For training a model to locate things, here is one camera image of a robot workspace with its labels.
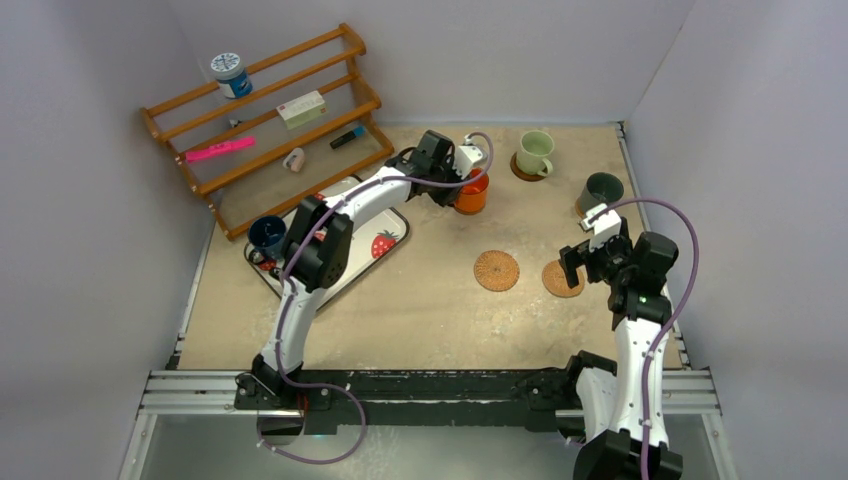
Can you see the woven rattan round coaster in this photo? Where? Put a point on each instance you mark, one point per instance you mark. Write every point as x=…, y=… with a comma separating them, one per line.
x=496, y=270

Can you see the wooden tiered shelf rack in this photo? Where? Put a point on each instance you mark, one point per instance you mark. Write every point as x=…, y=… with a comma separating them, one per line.
x=240, y=187

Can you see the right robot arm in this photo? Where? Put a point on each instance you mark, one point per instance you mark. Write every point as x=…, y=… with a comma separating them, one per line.
x=625, y=433

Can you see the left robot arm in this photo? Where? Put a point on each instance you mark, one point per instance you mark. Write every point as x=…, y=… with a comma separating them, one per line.
x=316, y=250

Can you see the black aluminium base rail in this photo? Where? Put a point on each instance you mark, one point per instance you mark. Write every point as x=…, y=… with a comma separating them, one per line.
x=538, y=400

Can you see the pink highlighter marker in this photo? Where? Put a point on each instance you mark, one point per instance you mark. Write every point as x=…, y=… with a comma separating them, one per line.
x=220, y=149

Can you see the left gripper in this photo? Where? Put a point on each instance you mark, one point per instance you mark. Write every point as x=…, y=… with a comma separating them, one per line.
x=454, y=167

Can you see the dark green mug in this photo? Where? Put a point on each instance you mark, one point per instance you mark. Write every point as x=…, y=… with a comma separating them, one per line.
x=600, y=188

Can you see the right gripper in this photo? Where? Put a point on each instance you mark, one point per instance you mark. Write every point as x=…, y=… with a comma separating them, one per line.
x=588, y=252

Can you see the small white pink object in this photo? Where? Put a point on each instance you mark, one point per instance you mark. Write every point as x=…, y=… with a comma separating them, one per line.
x=295, y=160

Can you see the dark blue mug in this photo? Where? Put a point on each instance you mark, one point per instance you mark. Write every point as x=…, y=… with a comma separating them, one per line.
x=266, y=234

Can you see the white strawberry metal tray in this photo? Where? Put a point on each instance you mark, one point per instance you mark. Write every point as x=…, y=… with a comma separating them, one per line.
x=370, y=243

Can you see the light green mug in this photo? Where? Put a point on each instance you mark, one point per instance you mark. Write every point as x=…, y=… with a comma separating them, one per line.
x=533, y=156

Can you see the dark grooved wooden coaster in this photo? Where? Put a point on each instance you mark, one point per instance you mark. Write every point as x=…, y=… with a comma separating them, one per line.
x=521, y=174

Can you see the black blue marker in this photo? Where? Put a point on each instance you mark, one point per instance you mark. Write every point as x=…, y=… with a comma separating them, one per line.
x=347, y=137

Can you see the white green small box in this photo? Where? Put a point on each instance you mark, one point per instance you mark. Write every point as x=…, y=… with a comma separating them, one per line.
x=302, y=110

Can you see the orange mug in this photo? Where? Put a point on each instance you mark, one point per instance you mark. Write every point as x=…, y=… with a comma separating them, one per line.
x=472, y=198

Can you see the blue white lidded jar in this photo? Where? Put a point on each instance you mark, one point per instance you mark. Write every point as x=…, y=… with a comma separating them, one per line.
x=231, y=75

